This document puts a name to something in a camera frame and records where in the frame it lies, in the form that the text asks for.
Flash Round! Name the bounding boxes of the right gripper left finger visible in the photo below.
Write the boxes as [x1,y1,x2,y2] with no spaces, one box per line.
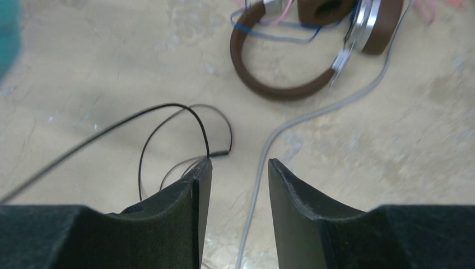
[1,159,212,268]

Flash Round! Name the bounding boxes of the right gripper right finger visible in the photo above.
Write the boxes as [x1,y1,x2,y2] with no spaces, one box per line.
[268,159,474,268]

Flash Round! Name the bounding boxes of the teal white cat headphones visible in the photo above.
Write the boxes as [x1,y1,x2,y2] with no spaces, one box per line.
[1,1,237,208]

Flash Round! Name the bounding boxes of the brown headphones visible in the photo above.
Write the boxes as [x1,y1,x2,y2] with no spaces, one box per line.
[229,0,404,101]

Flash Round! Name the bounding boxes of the pink headphones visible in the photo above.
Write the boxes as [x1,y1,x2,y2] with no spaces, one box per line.
[237,0,468,27]

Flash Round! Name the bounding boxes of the white usb cable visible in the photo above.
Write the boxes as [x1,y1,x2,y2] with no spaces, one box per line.
[235,0,416,269]

